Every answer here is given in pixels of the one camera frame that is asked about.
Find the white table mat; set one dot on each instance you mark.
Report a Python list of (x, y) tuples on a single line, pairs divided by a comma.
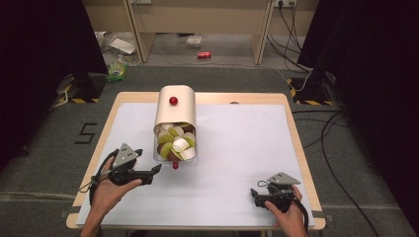
[(230, 158)]

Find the clear drawer with red knob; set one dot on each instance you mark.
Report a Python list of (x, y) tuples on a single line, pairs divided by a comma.
[(175, 165)]

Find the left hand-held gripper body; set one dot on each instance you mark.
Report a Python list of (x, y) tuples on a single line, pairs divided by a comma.
[(126, 164)]

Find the person's left hand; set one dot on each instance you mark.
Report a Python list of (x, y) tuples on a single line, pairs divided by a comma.
[(107, 194)]

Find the beige desk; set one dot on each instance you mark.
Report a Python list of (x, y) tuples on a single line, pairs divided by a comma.
[(197, 16)]

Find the clear plastic bags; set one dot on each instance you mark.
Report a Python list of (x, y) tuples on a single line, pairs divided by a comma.
[(122, 46)]

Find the red can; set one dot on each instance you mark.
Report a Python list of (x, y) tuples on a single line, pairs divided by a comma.
[(204, 55)]

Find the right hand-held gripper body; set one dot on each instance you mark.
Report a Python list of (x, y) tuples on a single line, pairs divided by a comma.
[(281, 194)]

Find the green snack packet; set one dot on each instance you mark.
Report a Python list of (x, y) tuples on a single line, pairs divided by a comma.
[(117, 70)]

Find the black curtain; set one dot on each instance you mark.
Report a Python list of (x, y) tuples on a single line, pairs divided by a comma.
[(378, 82), (39, 65)]

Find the clear plastic box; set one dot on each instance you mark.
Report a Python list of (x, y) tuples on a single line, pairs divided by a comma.
[(194, 41)]

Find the white wall socket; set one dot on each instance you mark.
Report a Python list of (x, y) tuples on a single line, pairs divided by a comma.
[(285, 3)]

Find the person's right hand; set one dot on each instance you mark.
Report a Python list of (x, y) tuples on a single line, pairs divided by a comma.
[(291, 219)]

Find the wooden table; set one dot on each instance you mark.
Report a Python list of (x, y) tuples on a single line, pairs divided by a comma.
[(210, 97)]

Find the pile of coffee capsules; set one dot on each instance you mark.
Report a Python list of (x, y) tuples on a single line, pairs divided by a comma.
[(176, 143)]

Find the black stand base striped tape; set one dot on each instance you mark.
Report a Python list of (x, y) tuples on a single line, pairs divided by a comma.
[(84, 87), (311, 95)]

